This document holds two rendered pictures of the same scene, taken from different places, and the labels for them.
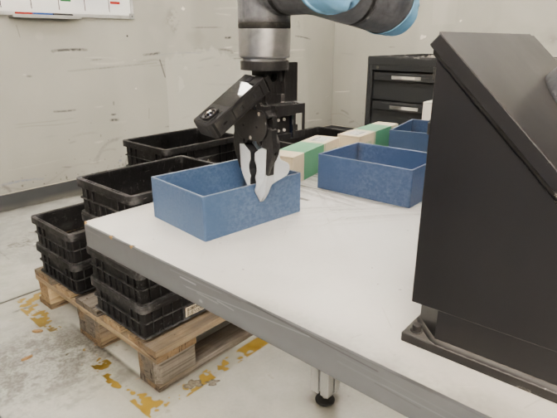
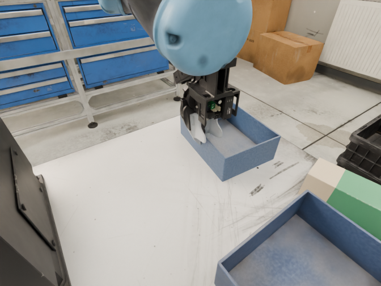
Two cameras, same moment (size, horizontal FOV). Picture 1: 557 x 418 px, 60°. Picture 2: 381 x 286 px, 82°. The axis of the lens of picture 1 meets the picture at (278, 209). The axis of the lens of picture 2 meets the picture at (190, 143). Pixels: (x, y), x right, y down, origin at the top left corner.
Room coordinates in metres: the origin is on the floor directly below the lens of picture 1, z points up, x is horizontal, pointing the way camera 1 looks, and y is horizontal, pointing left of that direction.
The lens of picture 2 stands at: (0.80, -0.35, 1.06)
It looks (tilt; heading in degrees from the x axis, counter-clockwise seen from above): 40 degrees down; 104
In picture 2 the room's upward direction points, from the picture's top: straight up
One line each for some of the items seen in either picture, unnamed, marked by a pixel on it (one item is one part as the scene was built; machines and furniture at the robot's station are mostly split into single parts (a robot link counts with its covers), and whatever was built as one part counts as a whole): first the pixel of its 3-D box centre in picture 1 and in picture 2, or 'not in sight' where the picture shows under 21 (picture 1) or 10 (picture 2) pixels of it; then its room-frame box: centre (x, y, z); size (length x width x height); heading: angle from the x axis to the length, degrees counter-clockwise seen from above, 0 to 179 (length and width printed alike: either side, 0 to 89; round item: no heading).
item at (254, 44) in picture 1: (263, 46); not in sight; (0.74, 0.02, 0.97); 0.08 x 0.08 x 0.05
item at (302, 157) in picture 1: (306, 157); (378, 211); (1.06, -0.06, 0.73); 0.24 x 0.06 x 0.06; 151
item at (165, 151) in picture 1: (186, 188); not in sight; (2.01, 0.40, 0.37); 0.40 x 0.30 x 0.45; 138
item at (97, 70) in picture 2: not in sight; (125, 42); (-0.11, 1.21, 0.60); 0.72 x 0.03 x 0.56; 48
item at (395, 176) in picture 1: (380, 171); (307, 275); (0.93, -0.20, 0.74); 0.20 x 0.15 x 0.07; 50
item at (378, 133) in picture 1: (369, 139); not in sight; (1.28, -0.24, 0.73); 0.24 x 0.06 x 0.06; 145
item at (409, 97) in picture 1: (425, 138); not in sight; (2.72, -0.83, 0.45); 0.60 x 0.45 x 0.90; 138
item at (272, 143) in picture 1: (265, 145); (191, 109); (0.71, 0.02, 0.83); 0.05 x 0.02 x 0.09; 43
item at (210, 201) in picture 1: (227, 194); (225, 134); (0.78, 0.09, 0.74); 0.20 x 0.15 x 0.07; 133
